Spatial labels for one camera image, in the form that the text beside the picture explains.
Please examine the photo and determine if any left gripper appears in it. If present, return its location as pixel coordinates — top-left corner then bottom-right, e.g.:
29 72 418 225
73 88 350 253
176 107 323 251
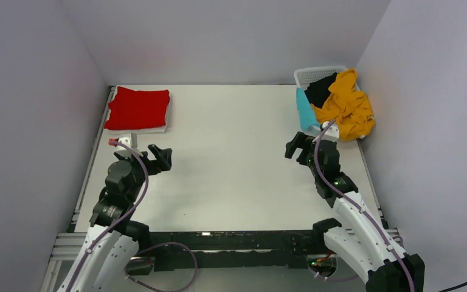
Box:
114 143 171 201

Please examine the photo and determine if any yellow t shirt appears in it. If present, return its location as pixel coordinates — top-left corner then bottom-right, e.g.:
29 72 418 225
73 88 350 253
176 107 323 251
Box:
312 68 375 141

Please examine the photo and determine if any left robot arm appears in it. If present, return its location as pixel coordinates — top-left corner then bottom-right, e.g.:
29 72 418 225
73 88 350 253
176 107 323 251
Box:
59 139 172 291

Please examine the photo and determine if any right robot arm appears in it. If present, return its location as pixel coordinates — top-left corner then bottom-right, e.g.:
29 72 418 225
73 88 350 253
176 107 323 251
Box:
285 132 425 291

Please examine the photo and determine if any teal t shirt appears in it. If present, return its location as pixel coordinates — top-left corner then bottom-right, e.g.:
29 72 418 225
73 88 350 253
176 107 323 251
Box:
296 88 320 131

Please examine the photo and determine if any black t shirt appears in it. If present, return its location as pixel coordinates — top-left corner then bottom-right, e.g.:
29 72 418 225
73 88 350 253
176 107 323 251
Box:
305 72 337 108

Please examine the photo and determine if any folded red t shirt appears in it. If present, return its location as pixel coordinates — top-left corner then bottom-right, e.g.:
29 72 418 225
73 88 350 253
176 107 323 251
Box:
104 86 171 130

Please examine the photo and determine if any white plastic basket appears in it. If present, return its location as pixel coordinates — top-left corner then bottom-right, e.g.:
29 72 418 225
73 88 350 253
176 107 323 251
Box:
294 65 365 141

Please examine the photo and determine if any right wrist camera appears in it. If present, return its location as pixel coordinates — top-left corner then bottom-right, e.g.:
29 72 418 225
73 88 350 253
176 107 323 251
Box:
320 122 340 142

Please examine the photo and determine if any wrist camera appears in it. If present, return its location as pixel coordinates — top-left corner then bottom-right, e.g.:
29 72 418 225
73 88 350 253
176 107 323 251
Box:
320 122 340 142
108 133 140 155

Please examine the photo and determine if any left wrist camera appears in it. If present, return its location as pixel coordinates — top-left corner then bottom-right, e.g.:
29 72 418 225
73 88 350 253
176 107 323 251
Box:
108 133 140 155

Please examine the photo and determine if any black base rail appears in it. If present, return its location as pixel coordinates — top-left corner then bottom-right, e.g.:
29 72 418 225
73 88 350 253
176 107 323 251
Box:
125 230 339 276

